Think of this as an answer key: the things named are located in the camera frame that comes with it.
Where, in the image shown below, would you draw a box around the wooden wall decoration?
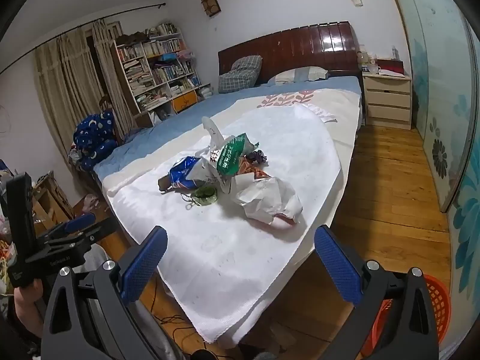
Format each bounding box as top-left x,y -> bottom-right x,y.
200,0 -> 222,17

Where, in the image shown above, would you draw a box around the wooden chair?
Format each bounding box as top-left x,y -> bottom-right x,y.
98,95 -> 128,147

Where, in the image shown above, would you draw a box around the blue star print cloth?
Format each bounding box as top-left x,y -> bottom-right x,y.
72,109 -> 120,169

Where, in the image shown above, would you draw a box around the blue snack bag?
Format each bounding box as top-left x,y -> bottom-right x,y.
157,156 -> 205,192

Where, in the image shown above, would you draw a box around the white plastic bag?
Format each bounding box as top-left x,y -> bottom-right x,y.
187,116 -> 235,194

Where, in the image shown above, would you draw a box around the black curtain rod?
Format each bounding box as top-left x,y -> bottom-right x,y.
0,3 -> 167,76

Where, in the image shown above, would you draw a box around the crumpled white paper bag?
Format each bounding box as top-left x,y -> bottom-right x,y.
227,174 -> 304,226

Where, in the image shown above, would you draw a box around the orange plastic basket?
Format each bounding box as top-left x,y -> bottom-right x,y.
360,274 -> 452,359

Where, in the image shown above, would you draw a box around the green snack bag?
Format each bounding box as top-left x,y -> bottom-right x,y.
217,133 -> 260,177

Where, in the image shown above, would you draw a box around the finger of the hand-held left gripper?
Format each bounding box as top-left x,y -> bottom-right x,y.
44,213 -> 97,241
80,215 -> 122,250

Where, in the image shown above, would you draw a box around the white and blue pillow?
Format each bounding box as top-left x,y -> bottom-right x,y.
267,66 -> 330,84

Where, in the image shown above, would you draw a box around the red box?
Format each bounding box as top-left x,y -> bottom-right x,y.
376,59 -> 405,76

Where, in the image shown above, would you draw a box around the grey plaid pillow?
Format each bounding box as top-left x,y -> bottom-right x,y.
217,55 -> 263,94

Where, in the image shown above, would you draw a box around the blue bed sheet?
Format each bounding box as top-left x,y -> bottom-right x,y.
93,76 -> 362,175

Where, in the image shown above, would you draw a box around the light wooden nightstand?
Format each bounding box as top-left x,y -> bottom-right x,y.
362,72 -> 413,131

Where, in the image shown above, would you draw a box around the rows of books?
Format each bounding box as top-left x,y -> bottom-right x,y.
116,23 -> 201,111

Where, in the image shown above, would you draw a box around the orange storage box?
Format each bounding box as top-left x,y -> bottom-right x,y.
172,90 -> 198,114

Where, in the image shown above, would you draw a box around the orange snack packet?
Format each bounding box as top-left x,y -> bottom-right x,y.
236,157 -> 271,181

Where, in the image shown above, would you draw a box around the white bookshelf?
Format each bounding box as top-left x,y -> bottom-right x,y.
110,22 -> 212,128

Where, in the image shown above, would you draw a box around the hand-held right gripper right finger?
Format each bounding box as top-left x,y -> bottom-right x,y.
314,225 -> 439,360

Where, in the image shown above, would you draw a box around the wooden desk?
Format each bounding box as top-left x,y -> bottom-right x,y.
32,170 -> 113,233

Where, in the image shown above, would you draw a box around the clear pouch with moss balls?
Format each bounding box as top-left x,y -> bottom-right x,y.
181,185 -> 218,209

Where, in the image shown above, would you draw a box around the person's left hand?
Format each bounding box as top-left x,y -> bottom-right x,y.
11,278 -> 45,340

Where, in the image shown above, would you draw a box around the beige curtain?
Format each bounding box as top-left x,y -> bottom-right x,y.
92,20 -> 139,136
34,28 -> 113,158

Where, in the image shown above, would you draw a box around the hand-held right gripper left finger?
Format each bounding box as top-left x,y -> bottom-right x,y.
40,226 -> 177,360

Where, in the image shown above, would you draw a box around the black cable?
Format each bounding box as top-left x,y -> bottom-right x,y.
152,281 -> 205,346

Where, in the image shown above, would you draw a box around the white towel cloth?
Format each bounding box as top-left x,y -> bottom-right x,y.
106,105 -> 342,344

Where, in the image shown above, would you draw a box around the purple wrapper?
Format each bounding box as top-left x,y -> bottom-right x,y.
245,150 -> 269,165

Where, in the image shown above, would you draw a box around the dark wooden headboard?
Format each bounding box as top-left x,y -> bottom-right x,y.
217,22 -> 362,83

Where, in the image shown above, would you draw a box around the flower print wardrobe door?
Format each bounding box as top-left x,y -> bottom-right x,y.
382,0 -> 480,308

